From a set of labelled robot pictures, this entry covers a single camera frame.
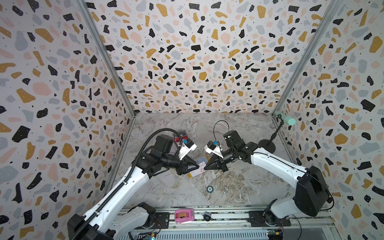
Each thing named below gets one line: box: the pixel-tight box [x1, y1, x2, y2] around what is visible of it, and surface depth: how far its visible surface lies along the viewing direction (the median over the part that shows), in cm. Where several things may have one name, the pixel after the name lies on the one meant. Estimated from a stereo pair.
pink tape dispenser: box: [174, 209, 195, 223], surface depth 74 cm
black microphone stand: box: [258, 114, 284, 154], surface depth 103 cm
